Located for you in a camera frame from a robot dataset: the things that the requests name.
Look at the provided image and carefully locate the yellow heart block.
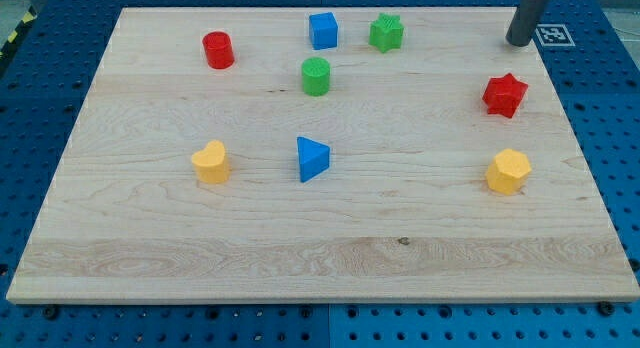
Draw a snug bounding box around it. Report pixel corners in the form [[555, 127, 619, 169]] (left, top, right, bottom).
[[191, 140, 231, 184]]

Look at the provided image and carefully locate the green cylinder block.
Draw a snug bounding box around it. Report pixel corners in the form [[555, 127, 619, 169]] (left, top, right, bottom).
[[301, 57, 330, 96]]

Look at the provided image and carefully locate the black bolt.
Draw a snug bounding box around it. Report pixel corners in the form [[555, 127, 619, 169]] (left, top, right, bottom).
[[597, 301, 616, 317], [41, 305, 60, 321]]

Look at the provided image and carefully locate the blue triangle block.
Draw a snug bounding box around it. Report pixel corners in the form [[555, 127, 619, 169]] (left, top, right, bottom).
[[297, 136, 330, 183]]

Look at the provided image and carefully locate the red cylinder block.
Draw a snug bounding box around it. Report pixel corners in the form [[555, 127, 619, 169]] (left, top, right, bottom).
[[202, 31, 235, 70]]

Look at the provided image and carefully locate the yellow hexagon block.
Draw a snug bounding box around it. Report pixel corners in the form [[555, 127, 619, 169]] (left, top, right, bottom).
[[485, 148, 532, 195]]

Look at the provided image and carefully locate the black bolt front right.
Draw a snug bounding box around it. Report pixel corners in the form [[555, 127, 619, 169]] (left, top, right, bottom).
[[597, 301, 616, 317]]

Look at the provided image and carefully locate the red star block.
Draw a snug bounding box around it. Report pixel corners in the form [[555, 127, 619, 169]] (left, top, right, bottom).
[[482, 73, 529, 119]]

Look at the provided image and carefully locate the yellow black hazard tape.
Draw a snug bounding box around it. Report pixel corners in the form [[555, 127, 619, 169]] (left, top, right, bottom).
[[1, 6, 37, 60]]

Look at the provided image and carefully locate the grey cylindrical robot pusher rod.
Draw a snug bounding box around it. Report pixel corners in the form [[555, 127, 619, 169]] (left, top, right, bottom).
[[505, 0, 549, 47]]

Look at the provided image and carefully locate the light wooden board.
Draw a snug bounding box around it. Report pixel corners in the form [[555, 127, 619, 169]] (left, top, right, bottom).
[[7, 7, 639, 305]]

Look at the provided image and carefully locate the green star block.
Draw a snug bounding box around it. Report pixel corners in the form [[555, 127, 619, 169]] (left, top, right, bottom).
[[369, 13, 404, 53]]

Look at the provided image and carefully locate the black bolt front left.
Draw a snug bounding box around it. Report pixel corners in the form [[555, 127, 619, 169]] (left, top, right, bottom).
[[41, 305, 60, 321]]

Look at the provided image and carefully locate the blue cube block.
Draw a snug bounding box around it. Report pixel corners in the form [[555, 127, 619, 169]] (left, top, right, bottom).
[[309, 12, 338, 50]]

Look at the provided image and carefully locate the white fiducial marker tag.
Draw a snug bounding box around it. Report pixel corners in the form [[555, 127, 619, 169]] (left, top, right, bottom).
[[535, 24, 575, 47]]

